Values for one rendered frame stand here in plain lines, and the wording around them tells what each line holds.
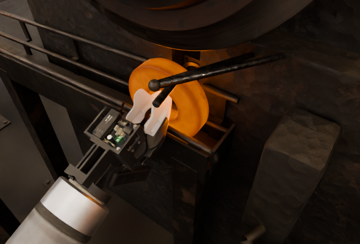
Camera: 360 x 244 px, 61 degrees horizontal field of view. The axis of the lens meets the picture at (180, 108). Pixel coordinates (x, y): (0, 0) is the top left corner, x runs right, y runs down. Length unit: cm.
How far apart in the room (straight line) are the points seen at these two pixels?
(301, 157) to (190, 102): 19
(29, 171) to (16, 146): 18
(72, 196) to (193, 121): 22
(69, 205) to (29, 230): 6
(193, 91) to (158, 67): 7
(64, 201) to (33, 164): 106
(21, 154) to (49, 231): 113
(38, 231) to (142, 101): 24
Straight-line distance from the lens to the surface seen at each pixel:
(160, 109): 50
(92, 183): 45
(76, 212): 45
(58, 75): 73
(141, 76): 53
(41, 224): 46
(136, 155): 49
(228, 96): 53
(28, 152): 156
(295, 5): 31
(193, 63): 59
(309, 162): 42
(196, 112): 50
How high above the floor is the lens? 111
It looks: 44 degrees down
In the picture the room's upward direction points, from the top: straight up
